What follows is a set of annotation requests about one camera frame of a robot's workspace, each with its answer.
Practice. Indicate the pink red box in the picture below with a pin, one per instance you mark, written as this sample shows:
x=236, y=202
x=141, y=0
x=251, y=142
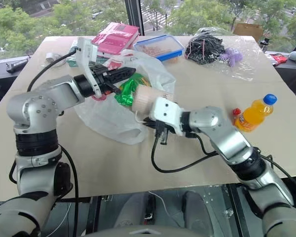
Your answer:
x=116, y=38

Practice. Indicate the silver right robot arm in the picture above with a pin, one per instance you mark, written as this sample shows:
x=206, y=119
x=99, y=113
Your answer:
x=227, y=138

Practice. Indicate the orange soda bottle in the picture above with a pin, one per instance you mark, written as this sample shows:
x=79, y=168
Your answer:
x=255, y=113

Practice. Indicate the small red candy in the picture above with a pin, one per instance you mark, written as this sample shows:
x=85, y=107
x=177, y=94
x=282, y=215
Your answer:
x=236, y=112

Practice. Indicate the black device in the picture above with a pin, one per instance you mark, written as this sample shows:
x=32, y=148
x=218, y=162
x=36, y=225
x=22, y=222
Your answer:
x=14, y=65

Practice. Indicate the beige cylindrical cup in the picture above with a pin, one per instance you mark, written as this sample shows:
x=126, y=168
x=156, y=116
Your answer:
x=145, y=100

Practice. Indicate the white tape roll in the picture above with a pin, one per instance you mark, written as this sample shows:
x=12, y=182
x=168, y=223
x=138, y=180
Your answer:
x=49, y=56

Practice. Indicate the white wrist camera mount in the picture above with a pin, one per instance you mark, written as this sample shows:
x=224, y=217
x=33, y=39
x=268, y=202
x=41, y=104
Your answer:
x=166, y=111
x=86, y=55

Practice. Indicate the grey-blue round object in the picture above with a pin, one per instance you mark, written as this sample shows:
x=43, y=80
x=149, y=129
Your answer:
x=295, y=55

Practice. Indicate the brown paper bag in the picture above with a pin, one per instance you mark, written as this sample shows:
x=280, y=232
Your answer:
x=247, y=30

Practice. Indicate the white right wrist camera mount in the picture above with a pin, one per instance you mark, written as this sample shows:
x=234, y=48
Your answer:
x=166, y=111

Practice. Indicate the bag of black clips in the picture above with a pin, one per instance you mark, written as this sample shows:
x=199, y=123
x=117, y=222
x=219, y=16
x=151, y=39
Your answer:
x=204, y=48

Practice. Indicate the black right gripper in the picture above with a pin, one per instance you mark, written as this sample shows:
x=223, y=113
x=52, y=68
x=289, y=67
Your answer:
x=162, y=134

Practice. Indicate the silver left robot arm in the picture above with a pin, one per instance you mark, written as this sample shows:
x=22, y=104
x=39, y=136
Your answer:
x=51, y=89

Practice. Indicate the white plastic bag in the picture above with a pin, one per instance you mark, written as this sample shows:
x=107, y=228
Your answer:
x=118, y=123

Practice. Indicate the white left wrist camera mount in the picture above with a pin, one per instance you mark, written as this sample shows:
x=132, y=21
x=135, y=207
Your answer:
x=86, y=55

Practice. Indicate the blue-lidded clear plastic container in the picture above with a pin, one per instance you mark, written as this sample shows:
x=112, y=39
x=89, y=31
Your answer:
x=160, y=48

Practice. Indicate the green snack packet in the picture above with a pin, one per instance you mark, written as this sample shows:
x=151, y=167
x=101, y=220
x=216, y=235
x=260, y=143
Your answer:
x=128, y=92

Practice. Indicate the red packet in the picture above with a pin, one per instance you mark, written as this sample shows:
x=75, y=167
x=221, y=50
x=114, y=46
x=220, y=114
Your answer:
x=278, y=59

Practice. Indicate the pink round lid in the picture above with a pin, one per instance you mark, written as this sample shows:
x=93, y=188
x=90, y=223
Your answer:
x=100, y=97

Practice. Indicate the purple plush toy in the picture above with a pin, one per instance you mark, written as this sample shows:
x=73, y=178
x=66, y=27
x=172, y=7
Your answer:
x=233, y=56

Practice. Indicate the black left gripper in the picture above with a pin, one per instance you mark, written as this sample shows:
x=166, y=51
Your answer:
x=101, y=76

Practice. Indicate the clear plastic bag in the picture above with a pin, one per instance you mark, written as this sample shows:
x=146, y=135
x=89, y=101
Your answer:
x=239, y=61

